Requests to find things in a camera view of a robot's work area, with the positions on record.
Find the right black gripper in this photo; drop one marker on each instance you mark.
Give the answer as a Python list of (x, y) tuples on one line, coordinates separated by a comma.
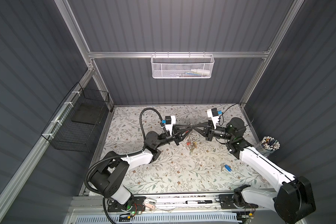
[(206, 126)]

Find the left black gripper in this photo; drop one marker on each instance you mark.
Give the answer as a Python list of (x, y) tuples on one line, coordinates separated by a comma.
[(174, 137)]

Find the large keyring with coloured keys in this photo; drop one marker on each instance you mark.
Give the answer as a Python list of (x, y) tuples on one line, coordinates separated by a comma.
[(191, 142)]

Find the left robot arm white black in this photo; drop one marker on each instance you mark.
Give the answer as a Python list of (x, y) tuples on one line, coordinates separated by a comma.
[(105, 177)]

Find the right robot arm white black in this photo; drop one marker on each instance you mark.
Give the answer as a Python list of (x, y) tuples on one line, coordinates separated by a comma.
[(292, 198)]

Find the white bottle in basket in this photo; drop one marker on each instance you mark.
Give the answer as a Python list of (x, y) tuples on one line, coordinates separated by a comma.
[(201, 72)]

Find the clear cup of pens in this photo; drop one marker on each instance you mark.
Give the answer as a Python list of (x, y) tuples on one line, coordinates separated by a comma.
[(267, 146)]

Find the black marker pen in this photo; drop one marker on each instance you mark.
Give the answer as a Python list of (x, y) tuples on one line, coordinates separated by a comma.
[(199, 202)]

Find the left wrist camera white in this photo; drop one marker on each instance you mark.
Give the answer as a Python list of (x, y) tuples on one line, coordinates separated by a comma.
[(168, 123)]

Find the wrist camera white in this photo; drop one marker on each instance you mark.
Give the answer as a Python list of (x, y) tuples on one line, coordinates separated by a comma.
[(214, 114), (168, 123)]

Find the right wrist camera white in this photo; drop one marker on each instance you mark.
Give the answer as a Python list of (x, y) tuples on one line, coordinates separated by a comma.
[(214, 114)]

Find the white wire mesh basket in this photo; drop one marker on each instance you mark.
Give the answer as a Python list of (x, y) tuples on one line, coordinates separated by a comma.
[(179, 66)]

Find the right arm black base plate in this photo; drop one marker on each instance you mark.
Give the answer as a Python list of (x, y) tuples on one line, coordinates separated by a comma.
[(233, 201)]

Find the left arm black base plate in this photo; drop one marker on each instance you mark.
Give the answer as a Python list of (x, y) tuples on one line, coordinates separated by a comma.
[(134, 204)]

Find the black wire mesh basket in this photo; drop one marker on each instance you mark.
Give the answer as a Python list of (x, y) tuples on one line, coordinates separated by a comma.
[(79, 120)]

